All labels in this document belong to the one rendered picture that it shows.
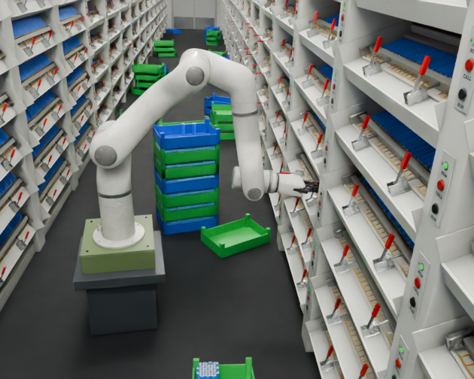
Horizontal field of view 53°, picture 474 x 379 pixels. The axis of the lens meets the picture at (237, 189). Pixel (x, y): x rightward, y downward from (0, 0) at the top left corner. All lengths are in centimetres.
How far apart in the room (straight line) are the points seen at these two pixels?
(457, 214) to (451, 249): 6
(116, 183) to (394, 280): 99
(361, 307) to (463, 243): 54
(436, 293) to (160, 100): 104
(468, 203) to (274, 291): 145
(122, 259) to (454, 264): 121
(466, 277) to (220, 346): 122
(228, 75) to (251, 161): 29
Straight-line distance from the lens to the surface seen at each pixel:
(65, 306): 214
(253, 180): 162
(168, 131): 253
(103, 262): 178
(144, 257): 177
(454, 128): 82
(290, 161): 222
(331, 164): 149
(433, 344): 96
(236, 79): 157
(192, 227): 257
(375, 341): 124
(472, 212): 83
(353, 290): 139
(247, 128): 162
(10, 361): 196
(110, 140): 159
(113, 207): 173
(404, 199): 103
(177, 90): 154
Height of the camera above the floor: 129
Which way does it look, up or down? 25 degrees down
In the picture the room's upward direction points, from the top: 2 degrees clockwise
